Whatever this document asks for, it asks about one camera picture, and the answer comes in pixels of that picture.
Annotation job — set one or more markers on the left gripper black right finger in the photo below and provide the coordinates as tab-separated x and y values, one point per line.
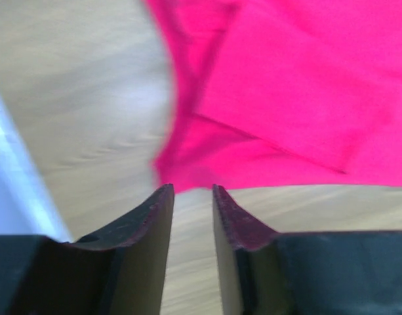
263	271

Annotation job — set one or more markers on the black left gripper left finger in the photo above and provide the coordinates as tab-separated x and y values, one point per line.
117	269

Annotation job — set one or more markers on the pink t shirt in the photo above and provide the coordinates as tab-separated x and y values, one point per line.
274	93

